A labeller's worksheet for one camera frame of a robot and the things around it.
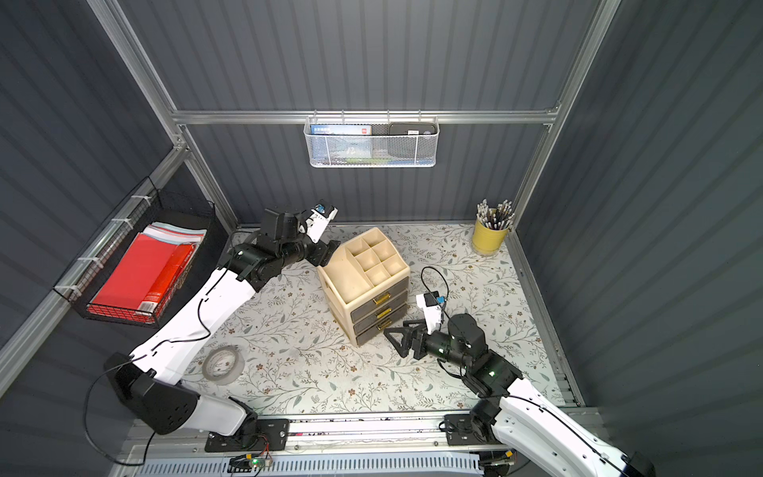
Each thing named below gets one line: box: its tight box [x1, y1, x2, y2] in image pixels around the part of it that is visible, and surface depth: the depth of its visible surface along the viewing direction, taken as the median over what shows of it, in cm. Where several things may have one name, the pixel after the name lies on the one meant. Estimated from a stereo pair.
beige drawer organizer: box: [316, 226, 411, 348], surface depth 79 cm
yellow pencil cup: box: [471, 218, 509, 257], surface depth 104 cm
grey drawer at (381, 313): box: [352, 291, 409, 335], surface depth 82 cm
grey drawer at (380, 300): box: [349, 276, 410, 324], surface depth 77 cm
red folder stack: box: [86, 221, 207, 324], surface depth 72 cm
